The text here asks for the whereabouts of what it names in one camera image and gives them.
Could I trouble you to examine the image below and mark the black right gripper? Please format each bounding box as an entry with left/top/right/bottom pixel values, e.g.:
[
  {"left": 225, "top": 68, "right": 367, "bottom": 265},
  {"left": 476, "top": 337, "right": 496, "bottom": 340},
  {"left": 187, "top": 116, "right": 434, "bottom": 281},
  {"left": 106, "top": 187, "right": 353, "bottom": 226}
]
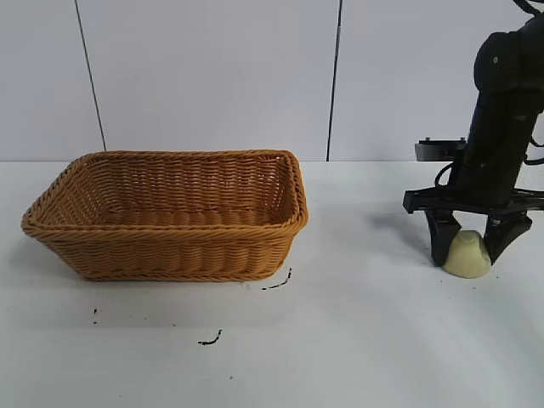
[{"left": 403, "top": 161, "right": 534, "bottom": 268}]

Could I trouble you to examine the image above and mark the pale yellow egg yolk pastry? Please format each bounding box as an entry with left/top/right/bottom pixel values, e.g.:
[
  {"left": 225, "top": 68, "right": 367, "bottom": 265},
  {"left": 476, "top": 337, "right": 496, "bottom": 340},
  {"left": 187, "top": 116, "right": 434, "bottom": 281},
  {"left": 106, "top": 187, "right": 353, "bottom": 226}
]
[{"left": 441, "top": 229, "right": 492, "bottom": 280}]

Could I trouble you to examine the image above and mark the brown woven wicker basket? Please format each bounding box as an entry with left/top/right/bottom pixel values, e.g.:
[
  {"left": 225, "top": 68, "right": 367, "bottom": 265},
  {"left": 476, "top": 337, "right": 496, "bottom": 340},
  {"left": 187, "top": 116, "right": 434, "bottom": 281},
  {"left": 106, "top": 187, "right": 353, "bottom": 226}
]
[{"left": 21, "top": 148, "right": 311, "bottom": 283}]

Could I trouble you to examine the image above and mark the black cable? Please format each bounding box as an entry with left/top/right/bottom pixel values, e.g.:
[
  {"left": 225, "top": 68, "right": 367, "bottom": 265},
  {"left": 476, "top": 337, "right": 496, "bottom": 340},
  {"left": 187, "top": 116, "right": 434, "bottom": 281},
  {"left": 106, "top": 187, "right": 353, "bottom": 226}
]
[
  {"left": 524, "top": 127, "right": 544, "bottom": 166},
  {"left": 433, "top": 162, "right": 459, "bottom": 190}
]

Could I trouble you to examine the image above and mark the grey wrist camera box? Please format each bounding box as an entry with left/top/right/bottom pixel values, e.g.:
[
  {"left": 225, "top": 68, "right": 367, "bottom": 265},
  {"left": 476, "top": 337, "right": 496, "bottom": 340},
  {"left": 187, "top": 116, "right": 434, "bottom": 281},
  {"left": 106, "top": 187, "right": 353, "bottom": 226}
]
[{"left": 414, "top": 137, "right": 469, "bottom": 164}]

